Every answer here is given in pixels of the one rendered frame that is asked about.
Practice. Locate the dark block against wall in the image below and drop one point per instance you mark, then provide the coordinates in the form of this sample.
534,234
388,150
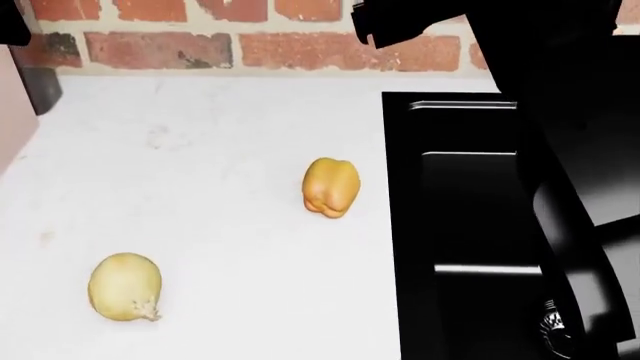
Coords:
44,90

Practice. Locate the yellow onion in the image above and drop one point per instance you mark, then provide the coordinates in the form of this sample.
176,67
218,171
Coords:
122,285

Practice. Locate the metal sink drain strainer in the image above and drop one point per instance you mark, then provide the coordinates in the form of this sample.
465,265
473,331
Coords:
555,322

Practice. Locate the black blurry object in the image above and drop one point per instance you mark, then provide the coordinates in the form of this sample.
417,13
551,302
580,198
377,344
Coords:
12,20

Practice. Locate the black kitchen sink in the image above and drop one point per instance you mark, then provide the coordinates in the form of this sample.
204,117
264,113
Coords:
460,210

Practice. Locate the orange yellow bell pepper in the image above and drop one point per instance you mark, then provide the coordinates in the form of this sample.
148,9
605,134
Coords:
331,185

